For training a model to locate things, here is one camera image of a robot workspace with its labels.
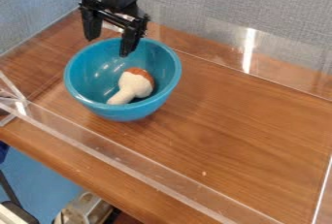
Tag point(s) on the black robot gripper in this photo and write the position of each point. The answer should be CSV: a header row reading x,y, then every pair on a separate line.
x,y
98,10

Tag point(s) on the white toy mushroom brown cap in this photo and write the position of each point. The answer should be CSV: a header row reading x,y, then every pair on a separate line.
x,y
135,85

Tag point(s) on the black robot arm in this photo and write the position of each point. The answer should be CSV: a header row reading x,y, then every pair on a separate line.
x,y
121,13

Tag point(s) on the blue plastic bowl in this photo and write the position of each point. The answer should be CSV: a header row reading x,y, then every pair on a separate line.
x,y
94,69

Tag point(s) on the clear acrylic back barrier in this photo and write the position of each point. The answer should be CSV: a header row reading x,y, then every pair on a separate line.
x,y
288,62

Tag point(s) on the clear acrylic barrier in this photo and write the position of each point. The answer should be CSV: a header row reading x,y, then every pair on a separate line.
x,y
288,62
154,193

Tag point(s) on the clear acrylic front barrier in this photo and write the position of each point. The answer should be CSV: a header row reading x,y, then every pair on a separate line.
x,y
154,193

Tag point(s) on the white power strip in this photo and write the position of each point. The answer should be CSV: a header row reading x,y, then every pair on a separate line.
x,y
86,209

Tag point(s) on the clear acrylic corner bracket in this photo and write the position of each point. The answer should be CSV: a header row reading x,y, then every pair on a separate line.
x,y
113,27

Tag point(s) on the clear acrylic left bracket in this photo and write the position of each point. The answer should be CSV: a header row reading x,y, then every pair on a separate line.
x,y
11,98

